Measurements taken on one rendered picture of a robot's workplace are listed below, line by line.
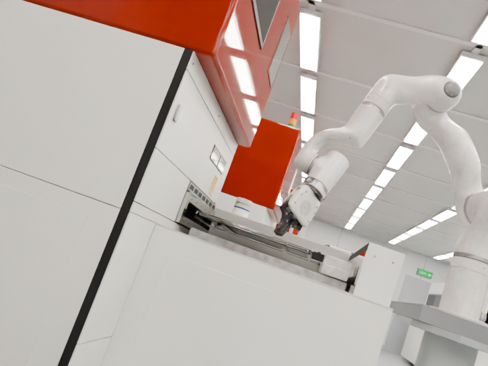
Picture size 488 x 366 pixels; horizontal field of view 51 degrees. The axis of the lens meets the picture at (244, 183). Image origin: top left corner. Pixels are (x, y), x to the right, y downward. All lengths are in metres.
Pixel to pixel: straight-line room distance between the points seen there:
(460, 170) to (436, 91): 0.27
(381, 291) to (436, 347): 0.39
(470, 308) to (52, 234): 1.21
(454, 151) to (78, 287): 1.21
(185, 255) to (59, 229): 0.32
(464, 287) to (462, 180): 0.35
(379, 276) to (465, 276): 0.43
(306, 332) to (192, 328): 0.28
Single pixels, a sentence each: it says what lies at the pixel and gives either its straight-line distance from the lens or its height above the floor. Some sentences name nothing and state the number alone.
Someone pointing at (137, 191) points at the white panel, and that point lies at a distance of 1.18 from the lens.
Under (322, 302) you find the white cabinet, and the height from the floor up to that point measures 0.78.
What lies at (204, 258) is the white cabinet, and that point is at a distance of 1.32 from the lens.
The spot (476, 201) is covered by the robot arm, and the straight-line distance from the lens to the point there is 1.78.
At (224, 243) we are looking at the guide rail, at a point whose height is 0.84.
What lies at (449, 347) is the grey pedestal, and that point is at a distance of 1.70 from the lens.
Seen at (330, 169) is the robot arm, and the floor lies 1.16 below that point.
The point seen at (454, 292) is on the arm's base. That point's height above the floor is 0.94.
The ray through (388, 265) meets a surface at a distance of 1.38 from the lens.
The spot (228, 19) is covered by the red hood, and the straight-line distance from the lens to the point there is 1.27.
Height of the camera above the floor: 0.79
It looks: 9 degrees up
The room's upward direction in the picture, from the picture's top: 20 degrees clockwise
